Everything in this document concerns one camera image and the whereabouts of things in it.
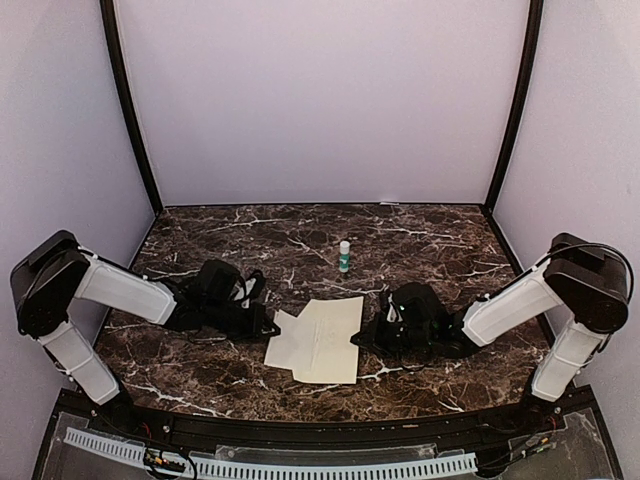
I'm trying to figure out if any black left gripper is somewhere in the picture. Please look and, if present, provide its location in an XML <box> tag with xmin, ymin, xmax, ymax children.
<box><xmin>203</xmin><ymin>299</ymin><xmax>281</xmax><ymax>343</ymax></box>

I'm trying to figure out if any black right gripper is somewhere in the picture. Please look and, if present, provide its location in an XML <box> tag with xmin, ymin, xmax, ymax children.
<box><xmin>350</xmin><ymin>311</ymin><xmax>433</xmax><ymax>361</ymax></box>

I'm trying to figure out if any cream paper envelope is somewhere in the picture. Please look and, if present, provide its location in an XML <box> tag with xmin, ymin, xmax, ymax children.
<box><xmin>264</xmin><ymin>296</ymin><xmax>364</xmax><ymax>385</ymax></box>

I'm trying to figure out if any green white glue stick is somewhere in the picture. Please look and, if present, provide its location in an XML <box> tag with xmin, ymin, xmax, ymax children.
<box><xmin>339</xmin><ymin>240</ymin><xmax>350</xmax><ymax>273</ymax></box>

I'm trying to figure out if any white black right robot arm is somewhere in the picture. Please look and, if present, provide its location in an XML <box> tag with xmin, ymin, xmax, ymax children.
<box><xmin>351</xmin><ymin>233</ymin><xmax>635</xmax><ymax>434</ymax></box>

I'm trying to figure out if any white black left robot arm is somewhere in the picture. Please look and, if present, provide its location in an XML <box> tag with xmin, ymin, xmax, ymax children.
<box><xmin>9</xmin><ymin>230</ymin><xmax>281</xmax><ymax>436</ymax></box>

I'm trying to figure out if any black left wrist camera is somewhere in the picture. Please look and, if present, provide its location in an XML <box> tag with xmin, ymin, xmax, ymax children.
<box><xmin>240</xmin><ymin>270</ymin><xmax>266</xmax><ymax>309</ymax></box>

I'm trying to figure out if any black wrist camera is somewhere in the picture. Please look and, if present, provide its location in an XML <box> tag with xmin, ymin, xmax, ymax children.
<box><xmin>379</xmin><ymin>290</ymin><xmax>402</xmax><ymax>323</ymax></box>
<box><xmin>240</xmin><ymin>270</ymin><xmax>266</xmax><ymax>309</ymax></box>

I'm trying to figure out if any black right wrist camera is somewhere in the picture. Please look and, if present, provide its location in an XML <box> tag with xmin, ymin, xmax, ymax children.
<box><xmin>379</xmin><ymin>290</ymin><xmax>402</xmax><ymax>323</ymax></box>

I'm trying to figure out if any black front table rail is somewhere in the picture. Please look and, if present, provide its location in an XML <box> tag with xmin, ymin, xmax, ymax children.
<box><xmin>106</xmin><ymin>402</ymin><xmax>560</xmax><ymax>451</ymax></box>

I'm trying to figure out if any white slotted cable duct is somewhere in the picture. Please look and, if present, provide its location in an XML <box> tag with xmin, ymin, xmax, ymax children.
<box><xmin>64</xmin><ymin>427</ymin><xmax>478</xmax><ymax>479</ymax></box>

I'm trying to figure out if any black left corner frame post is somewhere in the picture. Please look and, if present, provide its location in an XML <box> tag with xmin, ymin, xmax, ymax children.
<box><xmin>99</xmin><ymin>0</ymin><xmax>164</xmax><ymax>216</ymax></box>

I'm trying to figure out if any black corner frame post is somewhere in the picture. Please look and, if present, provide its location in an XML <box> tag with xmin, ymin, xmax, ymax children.
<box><xmin>99</xmin><ymin>0</ymin><xmax>164</xmax><ymax>216</ymax></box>
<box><xmin>483</xmin><ymin>0</ymin><xmax>544</xmax><ymax>217</ymax></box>

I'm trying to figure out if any black right corner frame post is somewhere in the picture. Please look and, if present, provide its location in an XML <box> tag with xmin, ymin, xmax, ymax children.
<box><xmin>483</xmin><ymin>0</ymin><xmax>544</xmax><ymax>217</ymax></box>

